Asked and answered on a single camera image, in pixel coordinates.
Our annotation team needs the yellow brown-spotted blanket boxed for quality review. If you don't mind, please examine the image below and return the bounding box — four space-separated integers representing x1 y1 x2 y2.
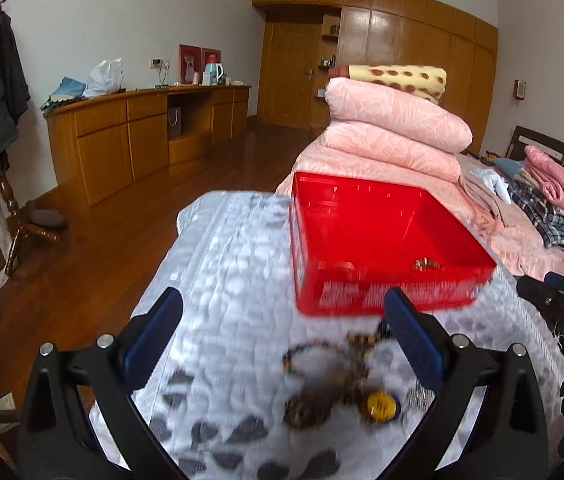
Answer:
349 64 447 106

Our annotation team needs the red tin box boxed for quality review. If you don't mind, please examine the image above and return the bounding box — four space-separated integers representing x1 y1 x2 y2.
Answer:
289 171 497 317

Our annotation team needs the white plastic bag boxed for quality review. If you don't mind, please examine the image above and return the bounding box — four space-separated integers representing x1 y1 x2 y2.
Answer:
83 58 125 98

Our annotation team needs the silver chain necklace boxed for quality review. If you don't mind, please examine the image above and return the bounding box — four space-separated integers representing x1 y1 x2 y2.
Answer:
401 384 436 417

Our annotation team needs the white cloth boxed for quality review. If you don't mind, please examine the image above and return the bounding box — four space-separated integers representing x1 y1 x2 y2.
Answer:
472 167 512 205

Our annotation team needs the folded pink quilt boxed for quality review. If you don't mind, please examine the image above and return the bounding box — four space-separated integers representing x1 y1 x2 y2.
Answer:
322 120 462 183
324 77 472 153

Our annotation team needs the white leaf-patterned tablecloth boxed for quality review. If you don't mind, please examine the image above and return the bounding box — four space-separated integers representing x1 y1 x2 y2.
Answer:
89 190 564 480

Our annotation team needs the yellow round pendant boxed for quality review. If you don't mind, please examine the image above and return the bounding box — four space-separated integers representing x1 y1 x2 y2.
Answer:
366 391 396 424

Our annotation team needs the wooden door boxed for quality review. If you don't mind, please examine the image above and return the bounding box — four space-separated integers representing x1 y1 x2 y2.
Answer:
257 21 325 131

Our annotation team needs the dark slipper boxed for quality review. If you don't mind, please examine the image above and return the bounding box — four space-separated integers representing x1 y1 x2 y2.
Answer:
24 200 68 229

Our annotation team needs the folded pink blanket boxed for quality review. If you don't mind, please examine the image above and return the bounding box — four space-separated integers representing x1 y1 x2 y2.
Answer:
524 145 564 218

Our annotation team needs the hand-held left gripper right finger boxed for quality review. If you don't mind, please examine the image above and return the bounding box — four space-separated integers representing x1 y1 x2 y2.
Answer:
383 287 548 480

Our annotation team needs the wooden coat rack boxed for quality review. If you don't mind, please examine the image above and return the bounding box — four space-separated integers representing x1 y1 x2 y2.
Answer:
0 0 63 277

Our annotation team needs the wooden wardrobe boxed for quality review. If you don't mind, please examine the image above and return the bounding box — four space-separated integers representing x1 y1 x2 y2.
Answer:
252 0 498 158

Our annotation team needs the blue cloth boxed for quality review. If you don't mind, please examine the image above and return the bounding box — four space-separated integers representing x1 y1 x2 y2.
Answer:
40 76 87 111

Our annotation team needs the dark bead bracelet with tassel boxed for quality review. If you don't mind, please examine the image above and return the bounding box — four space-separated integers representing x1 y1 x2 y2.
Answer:
282 332 379 386

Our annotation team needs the taupe cloth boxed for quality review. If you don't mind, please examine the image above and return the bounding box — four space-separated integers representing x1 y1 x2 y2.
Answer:
459 160 512 231

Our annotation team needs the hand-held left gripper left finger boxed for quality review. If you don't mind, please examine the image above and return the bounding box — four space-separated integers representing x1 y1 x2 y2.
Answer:
18 287 187 480

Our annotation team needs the wooden sideboard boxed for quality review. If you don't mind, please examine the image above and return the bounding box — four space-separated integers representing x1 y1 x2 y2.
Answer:
43 85 253 207

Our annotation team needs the plaid clothing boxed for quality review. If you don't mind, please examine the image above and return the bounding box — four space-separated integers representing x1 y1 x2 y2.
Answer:
506 180 564 256

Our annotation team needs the brown bead bracelet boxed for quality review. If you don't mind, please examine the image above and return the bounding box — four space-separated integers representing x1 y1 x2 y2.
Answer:
284 379 363 431

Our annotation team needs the dark wooden bed frame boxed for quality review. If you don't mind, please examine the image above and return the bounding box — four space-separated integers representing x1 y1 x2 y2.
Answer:
504 125 564 201

